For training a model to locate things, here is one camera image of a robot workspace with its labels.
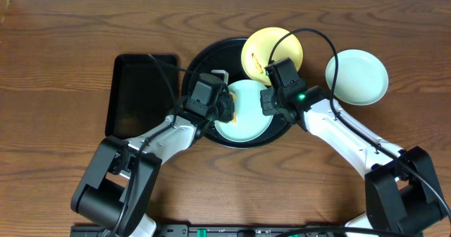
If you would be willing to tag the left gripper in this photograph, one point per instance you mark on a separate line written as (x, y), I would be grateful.
(227, 105)

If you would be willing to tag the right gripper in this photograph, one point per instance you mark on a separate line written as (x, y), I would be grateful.
(266, 95)

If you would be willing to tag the green yellow sponge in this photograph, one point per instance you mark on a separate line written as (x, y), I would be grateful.
(234, 115)

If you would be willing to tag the mint plate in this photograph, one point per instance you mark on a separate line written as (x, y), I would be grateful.
(249, 121)
(362, 78)

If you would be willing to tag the yellow plate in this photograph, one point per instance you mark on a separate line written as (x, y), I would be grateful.
(256, 52)

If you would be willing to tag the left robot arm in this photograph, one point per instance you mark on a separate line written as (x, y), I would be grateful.
(116, 187)

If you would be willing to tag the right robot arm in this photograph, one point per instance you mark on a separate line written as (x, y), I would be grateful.
(403, 195)

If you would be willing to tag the black round tray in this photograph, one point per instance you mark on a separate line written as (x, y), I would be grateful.
(226, 55)

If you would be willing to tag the black rectangular tray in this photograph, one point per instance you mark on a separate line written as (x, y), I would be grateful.
(140, 96)

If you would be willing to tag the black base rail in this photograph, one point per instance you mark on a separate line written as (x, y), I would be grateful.
(181, 230)

